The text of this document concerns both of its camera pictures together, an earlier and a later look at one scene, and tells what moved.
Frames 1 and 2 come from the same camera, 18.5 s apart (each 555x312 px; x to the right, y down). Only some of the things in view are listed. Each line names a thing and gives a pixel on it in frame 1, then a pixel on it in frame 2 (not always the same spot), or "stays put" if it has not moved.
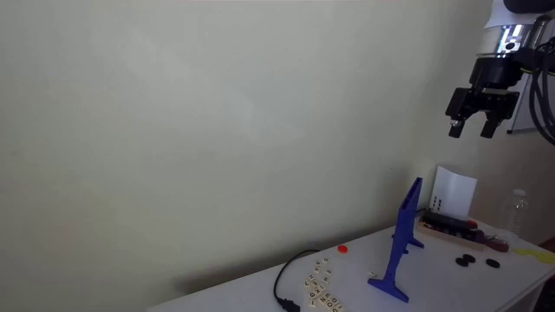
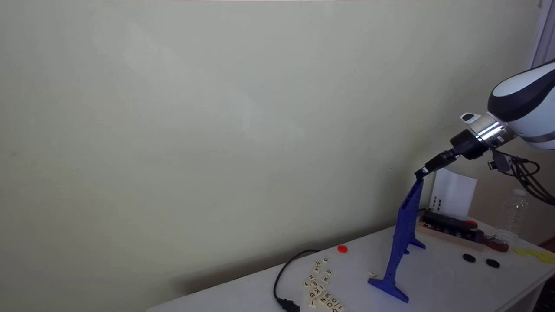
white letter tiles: x=318 y=286 stays put
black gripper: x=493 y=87 -> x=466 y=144
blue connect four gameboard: x=401 y=238 stays put
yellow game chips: x=544 y=257 stays put
